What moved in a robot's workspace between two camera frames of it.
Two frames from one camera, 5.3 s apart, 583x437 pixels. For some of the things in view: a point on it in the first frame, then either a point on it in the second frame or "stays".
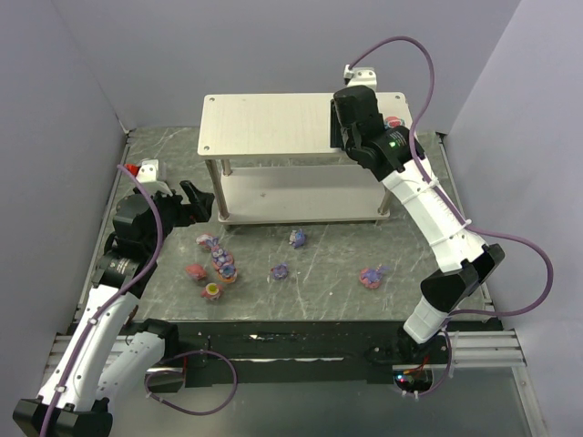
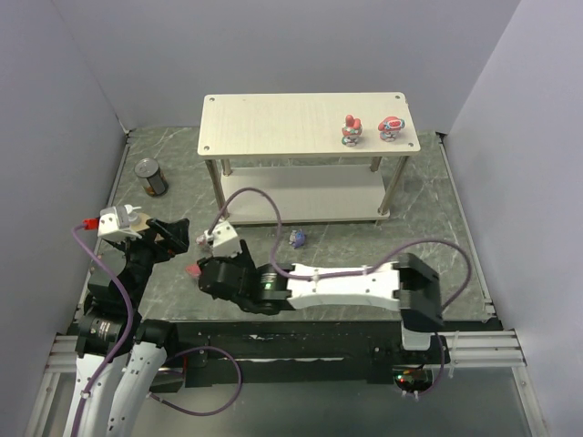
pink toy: [196, 270] stays
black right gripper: [338, 124] to [211, 271]
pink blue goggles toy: [393, 121] stays
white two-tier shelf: [271, 159] stays
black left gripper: [180, 209] to [165, 232]
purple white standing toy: [297, 238] stays
